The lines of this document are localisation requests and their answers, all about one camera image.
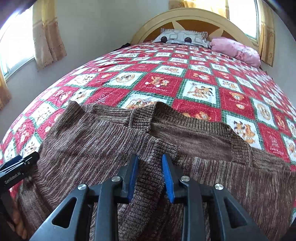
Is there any back window right curtain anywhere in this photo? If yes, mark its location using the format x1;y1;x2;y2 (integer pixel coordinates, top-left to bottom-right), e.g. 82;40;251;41
257;1;275;67

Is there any pink pillow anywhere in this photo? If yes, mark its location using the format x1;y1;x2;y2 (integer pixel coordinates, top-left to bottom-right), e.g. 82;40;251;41
210;37;261;68

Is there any person's left hand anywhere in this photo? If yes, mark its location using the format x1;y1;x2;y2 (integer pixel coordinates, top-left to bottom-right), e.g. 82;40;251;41
8;200;28;240

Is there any cream wooden headboard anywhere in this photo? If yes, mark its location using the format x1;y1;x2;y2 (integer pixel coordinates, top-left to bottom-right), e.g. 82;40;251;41
130;8;258;50

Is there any back window left curtain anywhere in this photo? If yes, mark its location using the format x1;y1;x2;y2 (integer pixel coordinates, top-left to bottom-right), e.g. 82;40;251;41
169;0;230;20

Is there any side window left curtain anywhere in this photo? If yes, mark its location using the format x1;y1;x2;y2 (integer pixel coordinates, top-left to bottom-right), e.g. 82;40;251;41
0;70;11;110

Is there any back window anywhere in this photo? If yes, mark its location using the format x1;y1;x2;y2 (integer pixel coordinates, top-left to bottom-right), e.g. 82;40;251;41
228;0;259;43

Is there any side window curtain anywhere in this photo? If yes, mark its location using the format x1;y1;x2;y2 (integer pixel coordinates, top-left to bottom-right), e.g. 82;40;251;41
33;0;67;69
0;70;11;110

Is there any red patchwork teddy bedspread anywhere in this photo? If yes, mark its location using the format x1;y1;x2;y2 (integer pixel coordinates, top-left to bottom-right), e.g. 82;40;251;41
1;43;295;172

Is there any side window right curtain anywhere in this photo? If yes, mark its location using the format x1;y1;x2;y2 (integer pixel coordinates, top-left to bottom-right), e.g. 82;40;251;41
33;0;67;69

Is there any brown knitted sweater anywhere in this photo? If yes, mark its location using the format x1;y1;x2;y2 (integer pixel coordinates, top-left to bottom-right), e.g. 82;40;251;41
18;101;295;240

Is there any grey patterned pillow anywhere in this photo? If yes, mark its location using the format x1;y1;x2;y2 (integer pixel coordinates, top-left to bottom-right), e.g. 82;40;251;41
153;29;210;48

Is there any black item beside bed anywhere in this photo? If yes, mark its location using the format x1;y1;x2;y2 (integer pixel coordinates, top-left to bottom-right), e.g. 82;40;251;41
114;43;131;51

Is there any side window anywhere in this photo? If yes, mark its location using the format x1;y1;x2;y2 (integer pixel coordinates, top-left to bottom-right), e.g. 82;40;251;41
1;8;35;79

